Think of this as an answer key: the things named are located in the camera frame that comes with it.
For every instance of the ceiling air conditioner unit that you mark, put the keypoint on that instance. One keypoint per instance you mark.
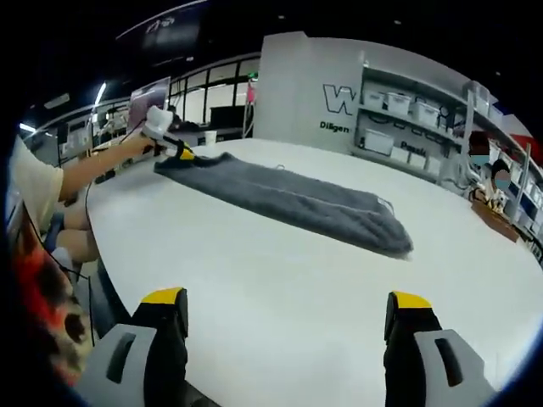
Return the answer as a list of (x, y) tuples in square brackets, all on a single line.
[(57, 102)]

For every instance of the row of white storage bins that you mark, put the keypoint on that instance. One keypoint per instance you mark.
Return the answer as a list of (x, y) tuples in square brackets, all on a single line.
[(399, 102)]

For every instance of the person's legs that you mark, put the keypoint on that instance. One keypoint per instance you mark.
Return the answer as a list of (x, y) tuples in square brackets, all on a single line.
[(80, 246)]

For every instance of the grey metal shelving rack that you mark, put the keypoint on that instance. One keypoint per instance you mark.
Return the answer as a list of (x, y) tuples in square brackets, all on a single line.
[(471, 110)]

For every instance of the black monitor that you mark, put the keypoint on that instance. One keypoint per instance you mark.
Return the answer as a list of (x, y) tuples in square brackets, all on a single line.
[(227, 116)]

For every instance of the brown wooden tray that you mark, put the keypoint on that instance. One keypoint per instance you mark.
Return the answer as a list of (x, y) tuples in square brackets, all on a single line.
[(496, 220)]

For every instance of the pink flag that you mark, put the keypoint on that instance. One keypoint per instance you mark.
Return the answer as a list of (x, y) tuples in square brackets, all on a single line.
[(252, 91)]

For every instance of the white paper cup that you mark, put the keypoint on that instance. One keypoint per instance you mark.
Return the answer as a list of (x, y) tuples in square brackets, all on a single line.
[(211, 137)]

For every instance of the person's printed shirt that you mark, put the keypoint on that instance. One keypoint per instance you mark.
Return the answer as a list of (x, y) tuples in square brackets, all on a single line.
[(34, 182)]

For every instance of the person's left hand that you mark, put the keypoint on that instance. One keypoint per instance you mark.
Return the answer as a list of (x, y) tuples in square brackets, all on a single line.
[(139, 147)]

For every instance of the grey towel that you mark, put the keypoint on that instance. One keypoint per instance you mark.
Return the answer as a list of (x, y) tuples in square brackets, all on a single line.
[(288, 195)]

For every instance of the ceiling light strip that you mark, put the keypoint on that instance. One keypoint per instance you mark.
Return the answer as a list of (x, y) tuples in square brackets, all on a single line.
[(100, 92)]

